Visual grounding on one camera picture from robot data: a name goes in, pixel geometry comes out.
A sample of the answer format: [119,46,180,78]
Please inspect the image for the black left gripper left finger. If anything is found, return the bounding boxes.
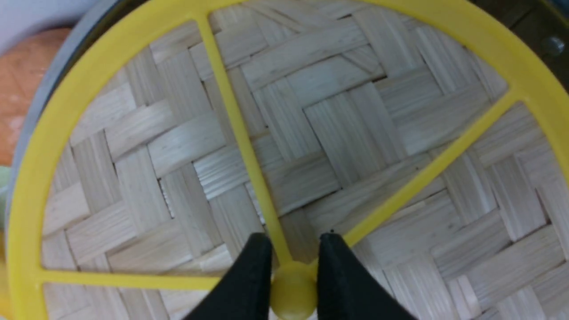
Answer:
[184,233,272,320]

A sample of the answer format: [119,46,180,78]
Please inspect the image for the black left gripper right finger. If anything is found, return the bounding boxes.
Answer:
[317,233,415,320]

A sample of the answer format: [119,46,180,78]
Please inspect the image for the yellow woven bamboo steamer lid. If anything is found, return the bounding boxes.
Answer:
[6,0,568,320]

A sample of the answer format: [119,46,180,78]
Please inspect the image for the stainless steel pot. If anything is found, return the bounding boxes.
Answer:
[4,0,138,232]

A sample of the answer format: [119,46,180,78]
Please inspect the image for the green checkered tablecloth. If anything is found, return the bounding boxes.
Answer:
[0,166,12,231]

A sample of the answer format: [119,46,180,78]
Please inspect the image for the orange toy fruit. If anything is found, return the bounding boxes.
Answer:
[0,28,71,167]

